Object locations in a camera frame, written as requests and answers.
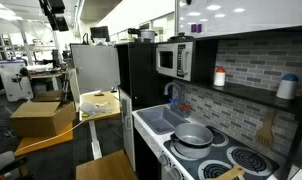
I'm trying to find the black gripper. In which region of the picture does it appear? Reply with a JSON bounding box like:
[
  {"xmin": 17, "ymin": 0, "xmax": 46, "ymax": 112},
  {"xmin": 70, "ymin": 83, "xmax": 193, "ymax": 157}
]
[{"xmin": 38, "ymin": 0, "xmax": 70, "ymax": 32}]

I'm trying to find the grey metal pot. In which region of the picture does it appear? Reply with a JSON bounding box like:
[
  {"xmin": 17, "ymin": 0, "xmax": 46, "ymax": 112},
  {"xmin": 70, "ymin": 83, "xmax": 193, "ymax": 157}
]
[{"xmin": 170, "ymin": 123, "xmax": 214, "ymax": 160}]

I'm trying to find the black pot lid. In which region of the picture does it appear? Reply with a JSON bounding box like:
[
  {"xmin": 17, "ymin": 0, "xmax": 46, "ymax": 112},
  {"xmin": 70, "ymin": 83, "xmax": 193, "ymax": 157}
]
[{"xmin": 167, "ymin": 32, "xmax": 195, "ymax": 43}]

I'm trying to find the grey plastic sink basin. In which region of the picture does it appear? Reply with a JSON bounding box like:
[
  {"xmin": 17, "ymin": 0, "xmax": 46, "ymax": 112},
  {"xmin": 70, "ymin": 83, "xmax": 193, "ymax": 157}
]
[{"xmin": 136, "ymin": 105, "xmax": 191, "ymax": 135}]

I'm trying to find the cluttered workbench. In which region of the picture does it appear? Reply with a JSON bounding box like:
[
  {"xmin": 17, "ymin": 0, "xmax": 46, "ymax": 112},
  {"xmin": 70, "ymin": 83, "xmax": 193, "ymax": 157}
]
[{"xmin": 25, "ymin": 63, "xmax": 68, "ymax": 93}]

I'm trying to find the small cardboard box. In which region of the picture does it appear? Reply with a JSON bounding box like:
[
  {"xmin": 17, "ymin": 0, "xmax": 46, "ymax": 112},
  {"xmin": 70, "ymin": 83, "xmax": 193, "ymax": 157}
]
[{"xmin": 32, "ymin": 90, "xmax": 65, "ymax": 103}]

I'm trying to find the wooden desk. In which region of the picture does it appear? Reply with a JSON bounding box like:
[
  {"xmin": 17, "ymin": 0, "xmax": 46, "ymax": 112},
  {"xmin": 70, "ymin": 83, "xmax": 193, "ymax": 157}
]
[{"xmin": 78, "ymin": 90, "xmax": 122, "ymax": 160}]

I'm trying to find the white plastic bag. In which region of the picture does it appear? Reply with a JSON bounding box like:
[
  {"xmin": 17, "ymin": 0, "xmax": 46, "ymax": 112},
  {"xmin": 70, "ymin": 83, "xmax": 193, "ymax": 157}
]
[{"xmin": 80, "ymin": 101, "xmax": 113, "ymax": 117}]

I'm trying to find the large cardboard box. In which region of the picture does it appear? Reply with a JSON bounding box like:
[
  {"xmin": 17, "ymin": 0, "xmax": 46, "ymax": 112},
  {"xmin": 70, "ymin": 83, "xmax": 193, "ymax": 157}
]
[{"xmin": 9, "ymin": 100, "xmax": 77, "ymax": 138}]

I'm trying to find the silver toy microwave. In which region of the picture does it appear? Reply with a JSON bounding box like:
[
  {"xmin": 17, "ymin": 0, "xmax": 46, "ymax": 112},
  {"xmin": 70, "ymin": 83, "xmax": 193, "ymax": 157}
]
[{"xmin": 155, "ymin": 41, "xmax": 195, "ymax": 82}]

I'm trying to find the wooden board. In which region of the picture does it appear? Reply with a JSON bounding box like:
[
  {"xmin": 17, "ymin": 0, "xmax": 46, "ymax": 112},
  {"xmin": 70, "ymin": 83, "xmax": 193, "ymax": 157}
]
[{"xmin": 13, "ymin": 122, "xmax": 74, "ymax": 158}]

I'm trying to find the grey toy faucet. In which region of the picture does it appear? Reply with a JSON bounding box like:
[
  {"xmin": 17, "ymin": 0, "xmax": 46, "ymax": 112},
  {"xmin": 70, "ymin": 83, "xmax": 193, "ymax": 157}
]
[{"xmin": 163, "ymin": 81, "xmax": 184, "ymax": 105}]

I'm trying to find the white shaker orange lid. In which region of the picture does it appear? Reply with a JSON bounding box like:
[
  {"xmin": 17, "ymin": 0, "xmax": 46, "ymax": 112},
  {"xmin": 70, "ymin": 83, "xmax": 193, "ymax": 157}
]
[{"xmin": 213, "ymin": 66, "xmax": 227, "ymax": 87}]

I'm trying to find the grey stove knob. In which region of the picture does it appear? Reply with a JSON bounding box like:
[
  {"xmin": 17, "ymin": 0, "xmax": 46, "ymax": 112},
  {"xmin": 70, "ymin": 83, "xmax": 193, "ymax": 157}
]
[
  {"xmin": 168, "ymin": 166, "xmax": 183, "ymax": 180},
  {"xmin": 158, "ymin": 152, "xmax": 171, "ymax": 167}
]

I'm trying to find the black white toy kitchen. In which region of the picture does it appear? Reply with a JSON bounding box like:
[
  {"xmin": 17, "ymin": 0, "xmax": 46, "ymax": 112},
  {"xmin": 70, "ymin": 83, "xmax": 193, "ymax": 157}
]
[{"xmin": 115, "ymin": 24, "xmax": 302, "ymax": 180}]

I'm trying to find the whiteboard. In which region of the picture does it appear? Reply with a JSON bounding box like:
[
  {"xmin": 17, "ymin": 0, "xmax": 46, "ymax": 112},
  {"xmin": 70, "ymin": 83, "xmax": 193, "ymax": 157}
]
[{"xmin": 177, "ymin": 0, "xmax": 302, "ymax": 38}]

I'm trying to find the black stovetop with burners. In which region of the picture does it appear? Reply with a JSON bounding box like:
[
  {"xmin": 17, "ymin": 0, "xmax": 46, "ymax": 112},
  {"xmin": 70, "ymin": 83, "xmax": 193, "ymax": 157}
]
[{"xmin": 163, "ymin": 124, "xmax": 281, "ymax": 180}]

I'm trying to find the wooden spoon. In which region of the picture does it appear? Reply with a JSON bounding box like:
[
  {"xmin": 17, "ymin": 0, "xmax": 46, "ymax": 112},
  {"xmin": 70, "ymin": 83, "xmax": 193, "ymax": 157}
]
[{"xmin": 205, "ymin": 164, "xmax": 246, "ymax": 180}]

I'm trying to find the wooden slotted fork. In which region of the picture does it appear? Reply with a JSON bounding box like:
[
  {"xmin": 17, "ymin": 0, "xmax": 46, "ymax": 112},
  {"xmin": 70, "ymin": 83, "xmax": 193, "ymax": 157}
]
[{"xmin": 254, "ymin": 108, "xmax": 276, "ymax": 148}]

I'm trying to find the white shaker blue lid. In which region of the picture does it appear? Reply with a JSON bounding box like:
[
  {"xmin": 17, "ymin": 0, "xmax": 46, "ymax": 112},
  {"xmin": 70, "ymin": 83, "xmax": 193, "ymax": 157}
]
[{"xmin": 276, "ymin": 73, "xmax": 300, "ymax": 101}]

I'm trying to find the white fridge door with handle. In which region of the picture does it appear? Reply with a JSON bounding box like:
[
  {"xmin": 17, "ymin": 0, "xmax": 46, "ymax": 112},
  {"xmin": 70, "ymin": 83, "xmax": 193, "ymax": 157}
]
[{"xmin": 70, "ymin": 44, "xmax": 121, "ymax": 95}]

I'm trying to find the white cable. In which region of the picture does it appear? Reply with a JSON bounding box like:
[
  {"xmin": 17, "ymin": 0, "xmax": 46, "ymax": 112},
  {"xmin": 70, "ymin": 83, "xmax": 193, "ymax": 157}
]
[{"xmin": 14, "ymin": 117, "xmax": 92, "ymax": 154}]

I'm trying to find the red tap handle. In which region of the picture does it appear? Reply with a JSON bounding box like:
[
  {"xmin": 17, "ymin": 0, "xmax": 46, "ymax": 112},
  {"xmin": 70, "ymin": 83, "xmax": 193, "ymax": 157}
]
[{"xmin": 178, "ymin": 103, "xmax": 193, "ymax": 113}]

